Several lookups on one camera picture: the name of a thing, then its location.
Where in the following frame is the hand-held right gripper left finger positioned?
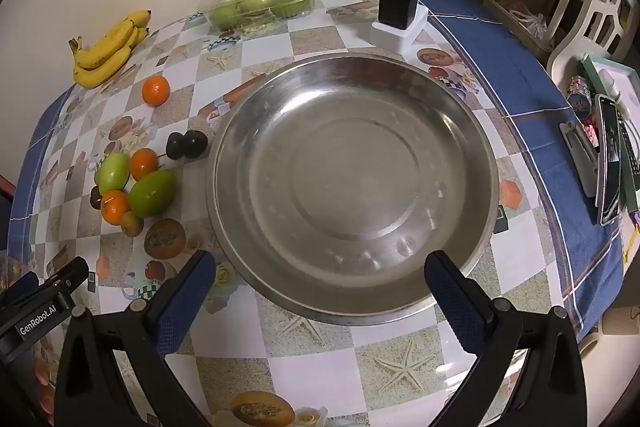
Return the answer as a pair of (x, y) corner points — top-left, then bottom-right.
(54, 249), (217, 427)

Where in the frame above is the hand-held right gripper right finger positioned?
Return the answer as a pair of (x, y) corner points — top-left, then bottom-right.
(424, 249), (587, 427)

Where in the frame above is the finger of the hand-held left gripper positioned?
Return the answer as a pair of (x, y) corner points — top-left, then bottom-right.
(39, 256), (91, 304)

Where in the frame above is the orange tangerine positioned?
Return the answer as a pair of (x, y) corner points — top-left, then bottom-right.
(130, 148), (160, 180)
(101, 190), (132, 225)
(142, 75), (171, 107)

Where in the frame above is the small brown kiwi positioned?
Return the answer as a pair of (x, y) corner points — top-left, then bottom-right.
(120, 210), (145, 238)

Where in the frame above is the stainless steel basin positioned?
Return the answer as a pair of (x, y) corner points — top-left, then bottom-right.
(205, 53), (501, 327)

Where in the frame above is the dark furniture with red edge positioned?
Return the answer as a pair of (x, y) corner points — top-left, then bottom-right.
(0, 174), (16, 228)

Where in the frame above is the grey phone stand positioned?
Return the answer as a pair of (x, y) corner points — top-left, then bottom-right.
(558, 121), (601, 198)

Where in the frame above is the yellow banana bunch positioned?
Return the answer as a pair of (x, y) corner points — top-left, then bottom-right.
(69, 9), (152, 88)

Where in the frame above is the black remote control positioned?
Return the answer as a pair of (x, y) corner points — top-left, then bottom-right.
(617, 109), (640, 195)

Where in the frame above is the small white bottle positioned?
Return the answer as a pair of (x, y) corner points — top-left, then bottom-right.
(597, 69), (623, 104)

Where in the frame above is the white socket box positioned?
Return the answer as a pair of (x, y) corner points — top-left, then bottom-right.
(371, 4), (430, 54)

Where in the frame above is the white plastic chair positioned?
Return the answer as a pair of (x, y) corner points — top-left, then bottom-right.
(546, 0), (640, 80)

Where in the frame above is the teal-rimmed white box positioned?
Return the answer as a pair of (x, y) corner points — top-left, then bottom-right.
(580, 53), (640, 108)

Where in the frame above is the clear plastic bag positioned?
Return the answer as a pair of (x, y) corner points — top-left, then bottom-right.
(500, 0), (548, 42)

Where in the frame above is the batch of packed green jujubes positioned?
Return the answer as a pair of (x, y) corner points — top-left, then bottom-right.
(209, 0), (312, 28)

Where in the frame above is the yellow cord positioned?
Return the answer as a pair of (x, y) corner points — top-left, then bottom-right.
(624, 224), (640, 265)

